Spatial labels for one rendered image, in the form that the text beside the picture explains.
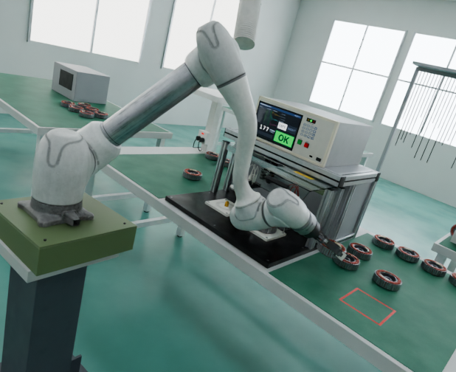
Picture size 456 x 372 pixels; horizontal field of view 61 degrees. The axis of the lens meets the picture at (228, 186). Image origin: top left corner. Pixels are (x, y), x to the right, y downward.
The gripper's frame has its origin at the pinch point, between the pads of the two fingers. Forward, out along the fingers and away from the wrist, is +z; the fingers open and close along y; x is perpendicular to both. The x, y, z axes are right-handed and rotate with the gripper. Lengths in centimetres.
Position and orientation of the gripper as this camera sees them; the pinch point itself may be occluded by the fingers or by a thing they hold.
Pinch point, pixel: (331, 247)
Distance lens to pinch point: 160.5
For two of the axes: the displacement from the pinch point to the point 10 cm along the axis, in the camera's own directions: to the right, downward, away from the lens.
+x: 6.4, -7.7, -0.1
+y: 4.7, 4.0, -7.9
